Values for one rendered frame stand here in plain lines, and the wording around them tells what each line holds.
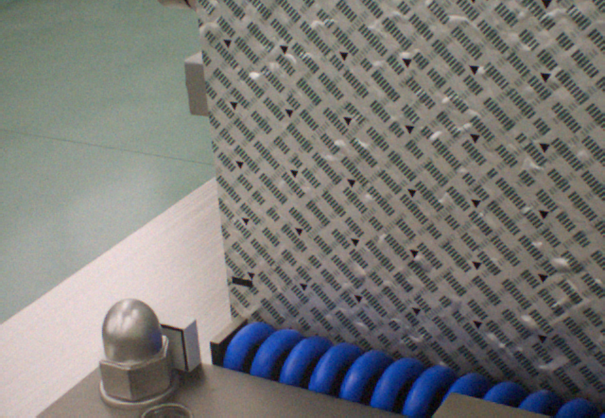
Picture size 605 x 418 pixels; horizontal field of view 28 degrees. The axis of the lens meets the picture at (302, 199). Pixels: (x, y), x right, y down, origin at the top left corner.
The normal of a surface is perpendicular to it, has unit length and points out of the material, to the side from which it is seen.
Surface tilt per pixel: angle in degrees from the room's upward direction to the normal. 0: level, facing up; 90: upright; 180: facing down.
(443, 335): 90
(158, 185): 0
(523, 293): 90
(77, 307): 0
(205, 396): 0
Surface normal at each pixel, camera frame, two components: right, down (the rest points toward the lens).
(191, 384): -0.07, -0.90
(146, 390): 0.50, 0.33
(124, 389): -0.50, 0.40
